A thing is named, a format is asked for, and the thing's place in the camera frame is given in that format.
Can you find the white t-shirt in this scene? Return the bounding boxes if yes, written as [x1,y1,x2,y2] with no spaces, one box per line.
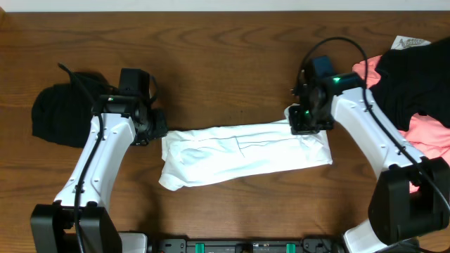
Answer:
[159,118,333,191]

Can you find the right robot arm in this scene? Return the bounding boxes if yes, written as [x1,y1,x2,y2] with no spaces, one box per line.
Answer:
[289,71,449,252]

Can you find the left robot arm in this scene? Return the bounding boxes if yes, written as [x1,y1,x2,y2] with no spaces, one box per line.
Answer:
[30,95,167,252]

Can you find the folded black garment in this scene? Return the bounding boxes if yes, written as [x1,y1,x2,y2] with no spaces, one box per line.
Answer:
[31,71,114,148]

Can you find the white leaf-print garment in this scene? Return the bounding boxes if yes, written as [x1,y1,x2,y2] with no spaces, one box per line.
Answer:
[391,35,431,50]

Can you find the black t-shirt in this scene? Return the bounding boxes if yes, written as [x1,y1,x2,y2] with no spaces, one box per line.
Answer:
[371,38,449,131]

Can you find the coral pink garment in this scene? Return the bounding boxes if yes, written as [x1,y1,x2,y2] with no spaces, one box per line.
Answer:
[352,55,450,194]

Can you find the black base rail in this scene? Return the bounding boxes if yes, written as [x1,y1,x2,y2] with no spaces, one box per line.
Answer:
[150,238,346,253]

